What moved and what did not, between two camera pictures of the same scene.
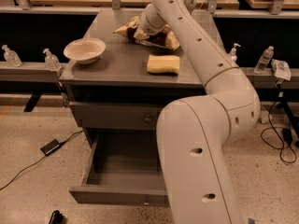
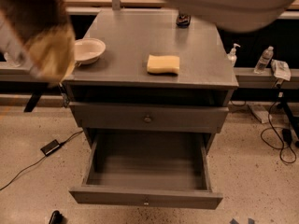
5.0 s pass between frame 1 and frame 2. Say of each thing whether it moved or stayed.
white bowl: stayed
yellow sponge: stayed
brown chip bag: moved
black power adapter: stayed
